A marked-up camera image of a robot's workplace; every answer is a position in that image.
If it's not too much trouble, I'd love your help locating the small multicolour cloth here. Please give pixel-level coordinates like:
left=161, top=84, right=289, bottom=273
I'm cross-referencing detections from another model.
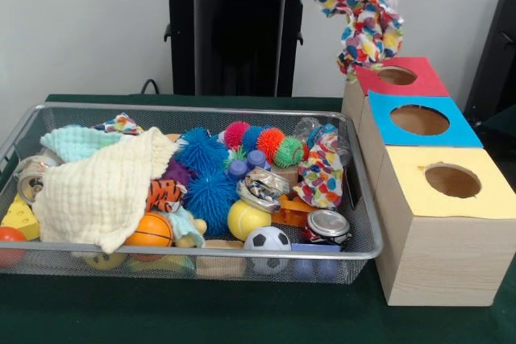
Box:
left=313, top=0, right=406, bottom=81

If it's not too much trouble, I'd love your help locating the cream knitted cloth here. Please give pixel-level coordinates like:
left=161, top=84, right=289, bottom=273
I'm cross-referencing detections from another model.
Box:
left=32, top=128, right=178, bottom=254

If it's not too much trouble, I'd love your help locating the clear mesh bin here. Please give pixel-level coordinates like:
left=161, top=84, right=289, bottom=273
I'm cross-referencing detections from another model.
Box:
left=0, top=102, right=384, bottom=284

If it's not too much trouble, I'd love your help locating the wooden box with three holes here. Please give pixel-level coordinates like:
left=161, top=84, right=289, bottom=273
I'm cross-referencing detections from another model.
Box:
left=341, top=56, right=516, bottom=307

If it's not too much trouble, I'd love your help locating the blue spiky rubber ball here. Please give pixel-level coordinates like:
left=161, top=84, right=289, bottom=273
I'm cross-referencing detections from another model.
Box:
left=184, top=168, right=239, bottom=236
left=175, top=126, right=231, bottom=176

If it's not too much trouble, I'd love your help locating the multicolour patterned cloth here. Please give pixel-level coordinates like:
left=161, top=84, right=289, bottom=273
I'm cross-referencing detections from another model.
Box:
left=294, top=131, right=346, bottom=210

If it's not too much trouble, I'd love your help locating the yellow tennis ball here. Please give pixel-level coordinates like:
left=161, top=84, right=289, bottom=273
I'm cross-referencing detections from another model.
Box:
left=227, top=201, right=273, bottom=242

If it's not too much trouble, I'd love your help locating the black and white soccer ball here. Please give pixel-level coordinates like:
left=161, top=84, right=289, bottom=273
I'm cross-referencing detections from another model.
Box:
left=244, top=226, right=293, bottom=275

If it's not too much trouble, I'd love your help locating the crushed red drink can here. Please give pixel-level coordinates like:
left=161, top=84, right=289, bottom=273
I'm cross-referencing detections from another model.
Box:
left=302, top=209, right=353, bottom=247

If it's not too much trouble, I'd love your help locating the striped tiger plush toy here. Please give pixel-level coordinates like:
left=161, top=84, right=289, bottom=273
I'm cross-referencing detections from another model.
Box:
left=145, top=179, right=188, bottom=214

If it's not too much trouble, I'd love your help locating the orange toy basketball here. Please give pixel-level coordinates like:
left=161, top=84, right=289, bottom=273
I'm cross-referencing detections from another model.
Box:
left=124, top=213, right=174, bottom=248

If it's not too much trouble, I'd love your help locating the mint green cloth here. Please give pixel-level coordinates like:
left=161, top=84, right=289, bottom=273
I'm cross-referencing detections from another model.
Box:
left=40, top=124, right=122, bottom=164

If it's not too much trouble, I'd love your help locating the silver drink can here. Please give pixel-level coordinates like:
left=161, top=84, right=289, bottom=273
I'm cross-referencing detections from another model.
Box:
left=15, top=155, right=49, bottom=206

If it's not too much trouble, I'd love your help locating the yellow cheese wedge toy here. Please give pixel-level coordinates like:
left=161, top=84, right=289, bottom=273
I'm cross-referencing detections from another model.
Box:
left=0, top=195, right=40, bottom=242

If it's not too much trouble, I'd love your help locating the black monitor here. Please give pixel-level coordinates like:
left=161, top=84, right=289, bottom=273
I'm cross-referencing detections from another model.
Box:
left=464, top=0, right=516, bottom=139

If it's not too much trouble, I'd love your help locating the red ball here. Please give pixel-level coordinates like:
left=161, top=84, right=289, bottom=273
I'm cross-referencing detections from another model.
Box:
left=0, top=226, right=27, bottom=268

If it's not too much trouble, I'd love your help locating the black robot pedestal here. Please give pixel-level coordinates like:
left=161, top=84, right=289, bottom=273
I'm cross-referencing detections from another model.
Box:
left=156, top=0, right=323, bottom=97

